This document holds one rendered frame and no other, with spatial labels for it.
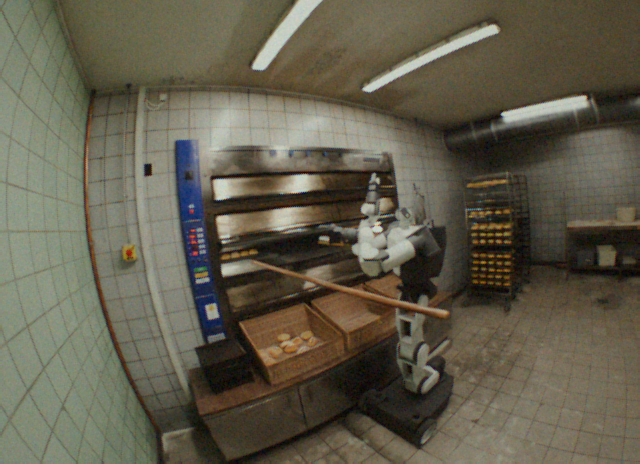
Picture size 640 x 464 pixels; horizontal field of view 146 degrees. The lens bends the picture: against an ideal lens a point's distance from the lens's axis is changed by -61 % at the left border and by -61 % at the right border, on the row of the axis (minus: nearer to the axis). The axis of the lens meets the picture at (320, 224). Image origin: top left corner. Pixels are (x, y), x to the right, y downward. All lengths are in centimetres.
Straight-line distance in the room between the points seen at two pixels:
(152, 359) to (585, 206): 632
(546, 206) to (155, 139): 589
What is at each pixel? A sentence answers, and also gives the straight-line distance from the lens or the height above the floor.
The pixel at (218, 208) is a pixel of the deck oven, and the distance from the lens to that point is 175.
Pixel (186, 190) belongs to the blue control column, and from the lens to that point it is 171.
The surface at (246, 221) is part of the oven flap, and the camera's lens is 180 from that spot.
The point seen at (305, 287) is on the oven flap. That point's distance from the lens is 201.
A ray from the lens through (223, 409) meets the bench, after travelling 153.
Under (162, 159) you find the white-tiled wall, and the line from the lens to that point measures 178.
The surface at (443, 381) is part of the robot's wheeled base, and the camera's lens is 214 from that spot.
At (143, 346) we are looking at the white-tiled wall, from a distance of 192.
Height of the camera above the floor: 156
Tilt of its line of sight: 3 degrees down
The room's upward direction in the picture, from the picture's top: 7 degrees counter-clockwise
